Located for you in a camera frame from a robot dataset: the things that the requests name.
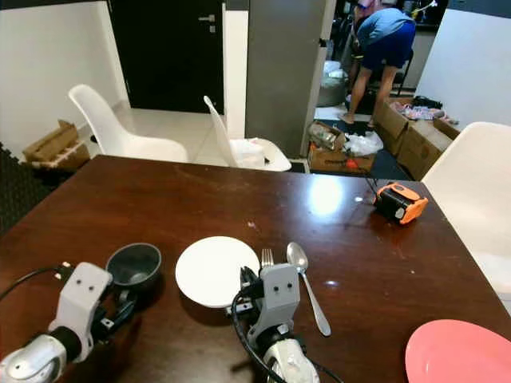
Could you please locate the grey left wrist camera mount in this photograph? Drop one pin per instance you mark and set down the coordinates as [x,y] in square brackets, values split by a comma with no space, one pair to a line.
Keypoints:
[82,297]

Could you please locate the black foam floor mat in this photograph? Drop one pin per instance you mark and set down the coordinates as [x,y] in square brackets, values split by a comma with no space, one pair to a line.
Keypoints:
[16,191]

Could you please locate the white chair with plastic bag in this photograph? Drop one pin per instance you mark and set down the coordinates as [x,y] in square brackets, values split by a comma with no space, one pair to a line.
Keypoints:
[223,140]

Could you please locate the white plastic shell chair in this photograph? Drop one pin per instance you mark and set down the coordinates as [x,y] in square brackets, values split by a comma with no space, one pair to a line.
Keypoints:
[128,140]

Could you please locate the orange and black device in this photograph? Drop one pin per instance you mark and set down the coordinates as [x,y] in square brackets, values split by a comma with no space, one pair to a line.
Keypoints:
[403,203]

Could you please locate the printed cardboard box with clutter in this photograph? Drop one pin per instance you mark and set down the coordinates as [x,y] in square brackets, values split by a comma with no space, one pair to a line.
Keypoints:
[335,158]

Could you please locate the crumpled white plastic bag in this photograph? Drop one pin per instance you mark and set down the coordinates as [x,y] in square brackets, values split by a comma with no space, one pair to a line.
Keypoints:
[363,144]

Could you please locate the silver metal fork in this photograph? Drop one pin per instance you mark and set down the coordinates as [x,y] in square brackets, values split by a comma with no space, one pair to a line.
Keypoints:
[267,258]

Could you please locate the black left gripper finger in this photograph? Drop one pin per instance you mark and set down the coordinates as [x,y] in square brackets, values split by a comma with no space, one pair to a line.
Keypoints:
[129,295]

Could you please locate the white round plate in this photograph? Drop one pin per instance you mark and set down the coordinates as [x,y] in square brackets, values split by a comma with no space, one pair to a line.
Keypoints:
[211,270]

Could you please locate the large open cardboard box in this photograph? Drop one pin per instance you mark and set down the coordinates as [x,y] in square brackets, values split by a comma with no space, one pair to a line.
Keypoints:
[419,137]

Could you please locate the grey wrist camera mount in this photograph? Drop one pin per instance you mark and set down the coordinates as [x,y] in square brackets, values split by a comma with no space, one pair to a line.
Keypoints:
[82,297]
[279,295]

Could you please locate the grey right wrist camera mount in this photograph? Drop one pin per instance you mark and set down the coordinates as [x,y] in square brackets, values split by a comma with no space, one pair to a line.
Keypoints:
[279,295]

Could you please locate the black door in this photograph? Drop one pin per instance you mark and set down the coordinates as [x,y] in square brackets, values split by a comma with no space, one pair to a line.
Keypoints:
[164,56]

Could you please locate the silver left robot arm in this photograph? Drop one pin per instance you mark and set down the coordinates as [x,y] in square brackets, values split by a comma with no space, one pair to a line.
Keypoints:
[29,363]

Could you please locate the person in blue clothes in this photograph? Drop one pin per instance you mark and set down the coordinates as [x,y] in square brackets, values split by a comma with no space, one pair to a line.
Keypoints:
[385,36]

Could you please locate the dark grey bowl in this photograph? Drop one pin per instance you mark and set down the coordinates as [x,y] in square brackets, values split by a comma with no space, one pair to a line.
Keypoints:
[134,263]

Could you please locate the small open cardboard box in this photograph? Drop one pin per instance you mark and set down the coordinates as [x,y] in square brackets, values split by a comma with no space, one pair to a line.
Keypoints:
[54,147]

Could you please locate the pink round plate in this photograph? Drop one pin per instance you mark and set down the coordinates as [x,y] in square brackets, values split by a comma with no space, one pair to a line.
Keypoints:
[459,355]

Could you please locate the silver metal spoon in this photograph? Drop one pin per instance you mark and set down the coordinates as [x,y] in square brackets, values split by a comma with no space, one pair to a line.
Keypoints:
[299,257]

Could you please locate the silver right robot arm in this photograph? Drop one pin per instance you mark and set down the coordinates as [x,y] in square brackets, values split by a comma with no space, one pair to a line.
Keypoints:
[291,364]

